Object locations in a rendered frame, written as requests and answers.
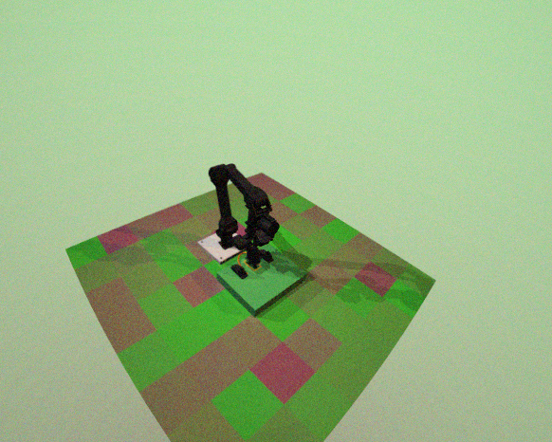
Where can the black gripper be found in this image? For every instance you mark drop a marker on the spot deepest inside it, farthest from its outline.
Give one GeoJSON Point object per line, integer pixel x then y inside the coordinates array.
{"type": "Point", "coordinates": [245, 242]}

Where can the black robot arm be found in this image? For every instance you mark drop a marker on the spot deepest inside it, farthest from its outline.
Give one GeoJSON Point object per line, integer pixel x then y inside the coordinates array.
{"type": "Point", "coordinates": [254, 197]}

